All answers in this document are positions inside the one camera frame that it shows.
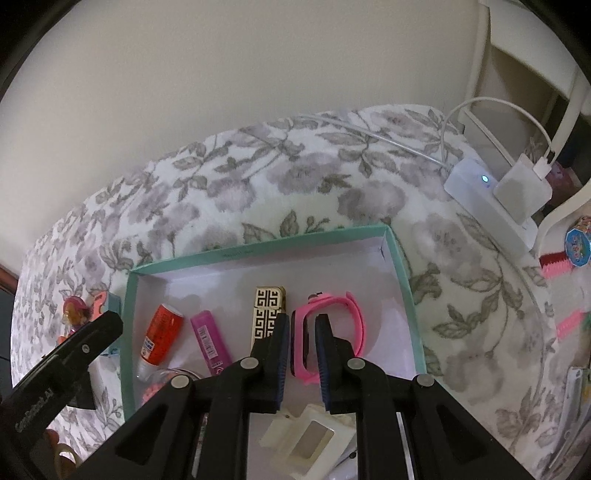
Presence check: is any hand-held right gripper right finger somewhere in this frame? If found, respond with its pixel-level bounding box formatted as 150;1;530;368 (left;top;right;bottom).
314;314;527;480

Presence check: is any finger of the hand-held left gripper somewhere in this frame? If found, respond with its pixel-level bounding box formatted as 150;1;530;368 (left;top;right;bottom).
68;376;96;411
44;311;124;370

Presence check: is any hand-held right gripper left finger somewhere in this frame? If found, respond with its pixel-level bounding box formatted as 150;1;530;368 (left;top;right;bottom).
95;312;293;480

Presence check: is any pink puppy toy figure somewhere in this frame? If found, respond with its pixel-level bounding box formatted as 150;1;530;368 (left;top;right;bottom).
58;295;105;344

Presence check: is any blue and pink case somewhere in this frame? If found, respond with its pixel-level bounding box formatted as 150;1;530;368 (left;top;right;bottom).
90;290;122;358

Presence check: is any gold patterned lighter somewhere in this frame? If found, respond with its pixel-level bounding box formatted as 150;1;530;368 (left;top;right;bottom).
250;286;288;356

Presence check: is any pink smart watch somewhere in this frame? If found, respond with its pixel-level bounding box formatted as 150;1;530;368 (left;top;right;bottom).
290;291;368;387

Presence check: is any red and white glue stick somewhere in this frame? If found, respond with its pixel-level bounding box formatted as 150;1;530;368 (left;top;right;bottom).
137;303;184;381

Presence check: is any magenta lip balm tube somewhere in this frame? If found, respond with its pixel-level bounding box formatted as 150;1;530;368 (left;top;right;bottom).
191;310;233;376

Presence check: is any teal cardboard box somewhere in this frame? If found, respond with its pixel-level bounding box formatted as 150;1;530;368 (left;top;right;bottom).
121;224;428;480

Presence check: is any person's left hand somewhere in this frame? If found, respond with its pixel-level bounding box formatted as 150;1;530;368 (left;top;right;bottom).
45;428;77;478

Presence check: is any cream hair clip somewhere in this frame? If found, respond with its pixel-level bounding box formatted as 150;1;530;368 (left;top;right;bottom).
259;404;358;476

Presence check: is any pink and white bead mat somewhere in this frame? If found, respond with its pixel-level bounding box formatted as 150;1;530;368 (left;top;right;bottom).
536;251;591;462

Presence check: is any white charger adapter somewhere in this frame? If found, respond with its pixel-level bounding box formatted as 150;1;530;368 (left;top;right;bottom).
496;154;553;225

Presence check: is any white cut-out panel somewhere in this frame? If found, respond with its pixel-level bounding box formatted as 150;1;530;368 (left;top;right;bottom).
536;55;591;241

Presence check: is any round colourful toy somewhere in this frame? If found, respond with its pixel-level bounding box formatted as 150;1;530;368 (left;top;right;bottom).
564;226;591;267

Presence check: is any white shelf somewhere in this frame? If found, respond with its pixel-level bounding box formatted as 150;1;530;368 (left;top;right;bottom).
462;0;583;158

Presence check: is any round tin of hair ties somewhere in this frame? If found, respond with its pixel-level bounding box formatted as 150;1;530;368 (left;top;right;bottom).
141;367;204;402

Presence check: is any white power strip cord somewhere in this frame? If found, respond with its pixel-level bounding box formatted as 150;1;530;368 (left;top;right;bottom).
295;113;453;171

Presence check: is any white charging cable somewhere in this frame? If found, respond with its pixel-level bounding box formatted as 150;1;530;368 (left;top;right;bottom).
440;96;561;181

